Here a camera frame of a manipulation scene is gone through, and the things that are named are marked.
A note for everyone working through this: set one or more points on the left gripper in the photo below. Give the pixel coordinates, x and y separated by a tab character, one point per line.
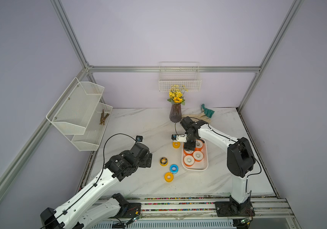
147	161

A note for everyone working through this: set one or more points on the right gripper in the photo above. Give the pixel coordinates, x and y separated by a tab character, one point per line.
189	146

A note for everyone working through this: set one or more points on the orange sealing tape roll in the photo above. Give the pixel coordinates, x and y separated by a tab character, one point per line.
198	156
188	160
188	152
199	145

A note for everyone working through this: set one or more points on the small black yellow tape roll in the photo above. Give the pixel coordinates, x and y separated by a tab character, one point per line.
163	161

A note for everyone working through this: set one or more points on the yellow sealing tape roll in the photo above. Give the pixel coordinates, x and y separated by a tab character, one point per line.
176	145
168	177

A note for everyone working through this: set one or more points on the blue sealing tape roll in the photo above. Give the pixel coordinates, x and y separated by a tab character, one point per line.
174	169

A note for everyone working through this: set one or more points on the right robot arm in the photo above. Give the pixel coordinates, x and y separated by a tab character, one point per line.
240	158

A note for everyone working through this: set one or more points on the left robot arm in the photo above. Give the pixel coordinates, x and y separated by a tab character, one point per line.
81	212

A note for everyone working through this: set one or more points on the white storage box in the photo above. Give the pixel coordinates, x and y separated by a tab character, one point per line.
198	166

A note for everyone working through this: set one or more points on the cream cotton glove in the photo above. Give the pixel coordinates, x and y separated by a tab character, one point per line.
197	117

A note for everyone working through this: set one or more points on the purple glass vase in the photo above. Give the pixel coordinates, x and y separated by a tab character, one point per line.
175	113

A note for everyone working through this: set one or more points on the yellow artificial flowers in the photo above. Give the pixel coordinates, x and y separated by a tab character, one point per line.
176	94

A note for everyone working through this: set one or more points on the lower white mesh shelf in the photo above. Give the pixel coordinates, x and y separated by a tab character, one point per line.
91	139

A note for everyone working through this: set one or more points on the white mesh shelf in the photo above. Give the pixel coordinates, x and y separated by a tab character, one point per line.
91	139
73	111

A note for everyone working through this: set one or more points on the brown sticks bundle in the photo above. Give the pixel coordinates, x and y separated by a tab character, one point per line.
103	117

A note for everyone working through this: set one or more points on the upper white mesh shelf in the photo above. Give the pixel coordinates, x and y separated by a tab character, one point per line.
73	111

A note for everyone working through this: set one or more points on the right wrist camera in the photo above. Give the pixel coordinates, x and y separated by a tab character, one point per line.
179	138

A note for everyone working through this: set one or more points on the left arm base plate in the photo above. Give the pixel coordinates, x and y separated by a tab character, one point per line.
126	209

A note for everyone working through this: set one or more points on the white wire wall basket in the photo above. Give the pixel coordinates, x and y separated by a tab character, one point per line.
184	75

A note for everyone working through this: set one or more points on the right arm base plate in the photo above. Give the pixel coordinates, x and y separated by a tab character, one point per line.
232	208

